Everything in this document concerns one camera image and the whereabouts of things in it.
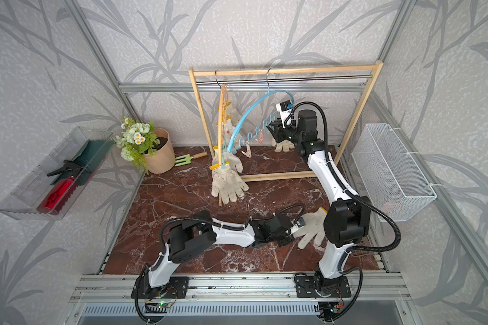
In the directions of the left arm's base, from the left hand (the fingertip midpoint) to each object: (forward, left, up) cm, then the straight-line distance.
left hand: (294, 230), depth 87 cm
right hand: (+31, +12, +34) cm, 48 cm away
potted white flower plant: (+28, +63, +22) cm, 73 cm away
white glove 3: (+10, +29, +20) cm, 36 cm away
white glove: (+3, -9, -1) cm, 10 cm away
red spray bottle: (-3, +75, +33) cm, 82 cm away
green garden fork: (+41, +56, -2) cm, 70 cm away
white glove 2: (+37, +3, +16) cm, 40 cm away
